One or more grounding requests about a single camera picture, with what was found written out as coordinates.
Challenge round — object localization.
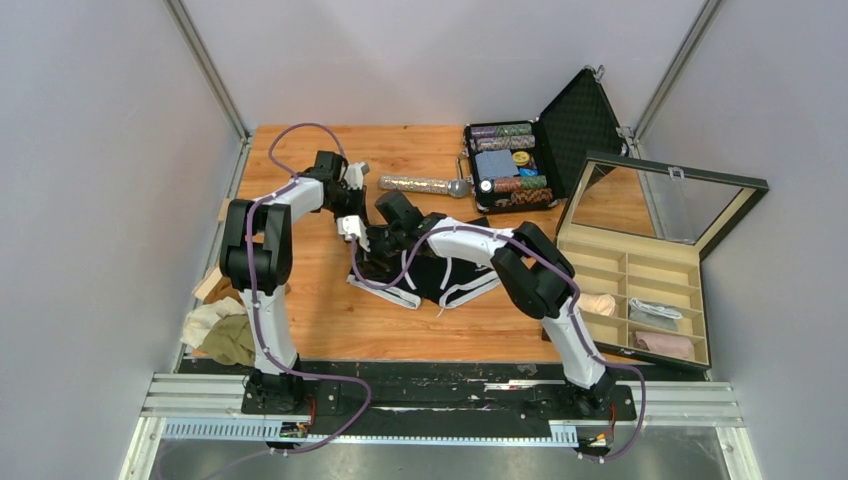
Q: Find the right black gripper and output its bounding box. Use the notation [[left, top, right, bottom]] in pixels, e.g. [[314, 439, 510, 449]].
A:
[[355, 226, 407, 281]]

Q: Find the black Junhao underwear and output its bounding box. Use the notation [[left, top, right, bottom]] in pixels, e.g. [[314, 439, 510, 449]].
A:
[[347, 242, 500, 310]]

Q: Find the cream boxer underwear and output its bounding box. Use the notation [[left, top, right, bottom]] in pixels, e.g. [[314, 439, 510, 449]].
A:
[[577, 293, 616, 316]]

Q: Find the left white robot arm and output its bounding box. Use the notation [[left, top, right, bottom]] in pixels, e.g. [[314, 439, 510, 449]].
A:
[[218, 151, 369, 413]]

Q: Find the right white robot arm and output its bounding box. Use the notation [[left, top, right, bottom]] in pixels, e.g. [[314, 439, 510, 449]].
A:
[[346, 192, 615, 418]]

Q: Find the grey rolled underwear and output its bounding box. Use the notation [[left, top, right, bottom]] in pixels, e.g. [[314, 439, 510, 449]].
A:
[[628, 298, 683, 332]]

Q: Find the pink rolled underwear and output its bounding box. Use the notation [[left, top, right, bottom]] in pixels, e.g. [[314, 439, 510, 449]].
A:
[[633, 331, 695, 360]]

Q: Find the rhinestone silver microphone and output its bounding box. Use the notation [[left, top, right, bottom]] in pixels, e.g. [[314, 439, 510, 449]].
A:
[[377, 174, 470, 198]]

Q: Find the black poker chip case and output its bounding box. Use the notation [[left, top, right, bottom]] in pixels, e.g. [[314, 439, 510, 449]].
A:
[[463, 65, 629, 214]]

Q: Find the white cloth in pile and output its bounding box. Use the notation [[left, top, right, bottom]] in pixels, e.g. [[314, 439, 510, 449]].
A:
[[180, 297, 246, 349]]

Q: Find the wooden compartment display box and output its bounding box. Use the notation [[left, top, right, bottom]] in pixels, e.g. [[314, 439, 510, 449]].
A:
[[556, 152, 769, 371]]

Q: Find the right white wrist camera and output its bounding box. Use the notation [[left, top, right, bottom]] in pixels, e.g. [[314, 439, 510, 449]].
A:
[[336, 215, 370, 251]]

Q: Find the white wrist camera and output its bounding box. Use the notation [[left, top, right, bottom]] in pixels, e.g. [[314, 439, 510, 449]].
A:
[[336, 215, 370, 251], [343, 162, 370, 190]]

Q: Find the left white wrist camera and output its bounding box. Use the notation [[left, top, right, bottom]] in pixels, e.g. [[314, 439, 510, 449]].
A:
[[343, 162, 370, 190]]

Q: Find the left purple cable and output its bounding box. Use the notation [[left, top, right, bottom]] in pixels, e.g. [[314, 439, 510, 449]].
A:
[[242, 123, 374, 458]]

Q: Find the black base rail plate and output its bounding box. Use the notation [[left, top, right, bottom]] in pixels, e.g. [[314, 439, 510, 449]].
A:
[[177, 358, 639, 440]]

